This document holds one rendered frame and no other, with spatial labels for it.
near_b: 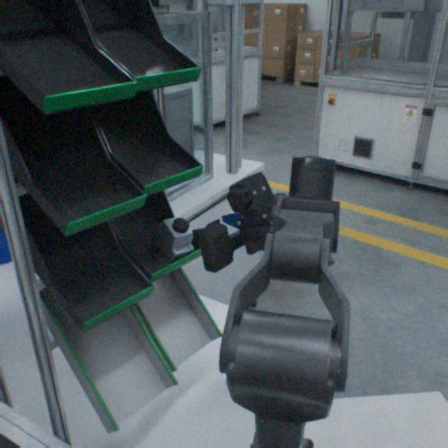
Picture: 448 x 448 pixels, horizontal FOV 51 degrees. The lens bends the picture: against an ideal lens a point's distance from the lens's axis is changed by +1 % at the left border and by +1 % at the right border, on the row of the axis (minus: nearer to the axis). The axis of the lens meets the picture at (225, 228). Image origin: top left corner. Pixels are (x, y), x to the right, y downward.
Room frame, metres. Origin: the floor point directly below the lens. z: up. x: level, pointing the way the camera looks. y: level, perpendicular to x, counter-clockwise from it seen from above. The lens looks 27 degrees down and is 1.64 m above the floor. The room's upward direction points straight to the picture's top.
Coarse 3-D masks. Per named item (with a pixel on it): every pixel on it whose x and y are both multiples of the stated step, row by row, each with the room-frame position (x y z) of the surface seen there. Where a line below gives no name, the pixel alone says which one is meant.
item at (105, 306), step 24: (0, 216) 0.68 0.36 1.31; (24, 216) 0.72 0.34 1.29; (48, 216) 0.74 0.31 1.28; (48, 240) 0.69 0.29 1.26; (72, 240) 0.70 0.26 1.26; (96, 240) 0.72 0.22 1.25; (48, 264) 0.64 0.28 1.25; (72, 264) 0.65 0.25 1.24; (96, 264) 0.67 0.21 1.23; (120, 264) 0.68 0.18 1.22; (48, 288) 0.60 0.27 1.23; (72, 288) 0.61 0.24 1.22; (96, 288) 0.62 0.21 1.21; (120, 288) 0.63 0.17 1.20; (144, 288) 0.65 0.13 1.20; (72, 312) 0.56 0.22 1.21; (96, 312) 0.58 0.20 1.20; (120, 312) 0.59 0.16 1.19
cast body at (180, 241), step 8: (160, 224) 0.79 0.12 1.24; (168, 224) 0.74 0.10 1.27; (176, 224) 0.73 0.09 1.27; (184, 224) 0.74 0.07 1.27; (160, 232) 0.75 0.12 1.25; (168, 232) 0.73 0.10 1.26; (176, 232) 0.73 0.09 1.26; (184, 232) 0.73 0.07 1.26; (160, 240) 0.75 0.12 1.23; (168, 240) 0.73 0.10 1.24; (176, 240) 0.72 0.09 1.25; (184, 240) 0.73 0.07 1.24; (160, 248) 0.75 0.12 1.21; (168, 248) 0.73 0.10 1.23; (176, 248) 0.73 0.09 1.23; (184, 248) 0.73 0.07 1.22; (192, 248) 0.74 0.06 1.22; (168, 256) 0.73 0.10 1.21; (176, 256) 0.72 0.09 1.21; (184, 256) 0.74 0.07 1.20
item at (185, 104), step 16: (176, 32) 1.85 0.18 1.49; (192, 32) 1.94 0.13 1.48; (192, 48) 1.93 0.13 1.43; (176, 96) 1.83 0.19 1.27; (192, 96) 1.92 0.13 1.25; (176, 112) 1.83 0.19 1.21; (192, 112) 1.92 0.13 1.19; (176, 128) 1.83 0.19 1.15; (192, 128) 1.92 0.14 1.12; (192, 144) 1.91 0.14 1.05
